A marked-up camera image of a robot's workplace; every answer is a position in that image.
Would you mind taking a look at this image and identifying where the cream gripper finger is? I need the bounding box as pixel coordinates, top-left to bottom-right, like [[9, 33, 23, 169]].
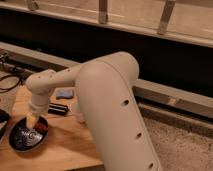
[[26, 113, 39, 129]]

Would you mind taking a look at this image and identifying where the red pepper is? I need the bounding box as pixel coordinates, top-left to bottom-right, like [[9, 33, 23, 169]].
[[35, 123, 48, 133]]

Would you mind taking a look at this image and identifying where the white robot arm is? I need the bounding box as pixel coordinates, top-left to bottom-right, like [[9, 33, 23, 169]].
[[26, 52, 163, 171]]

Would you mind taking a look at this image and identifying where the black ceramic bowl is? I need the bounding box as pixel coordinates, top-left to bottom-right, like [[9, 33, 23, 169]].
[[9, 117, 49, 152]]

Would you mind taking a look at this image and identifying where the black object at left edge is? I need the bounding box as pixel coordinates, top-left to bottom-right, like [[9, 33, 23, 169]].
[[0, 109, 10, 140]]

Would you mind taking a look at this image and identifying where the blue cloth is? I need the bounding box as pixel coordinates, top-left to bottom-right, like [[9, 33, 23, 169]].
[[56, 89, 74, 99]]

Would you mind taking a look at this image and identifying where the white cup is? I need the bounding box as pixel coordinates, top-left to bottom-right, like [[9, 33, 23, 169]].
[[71, 101, 85, 123]]

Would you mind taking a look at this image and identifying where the black cable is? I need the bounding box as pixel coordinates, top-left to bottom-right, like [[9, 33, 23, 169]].
[[0, 73, 25, 94]]

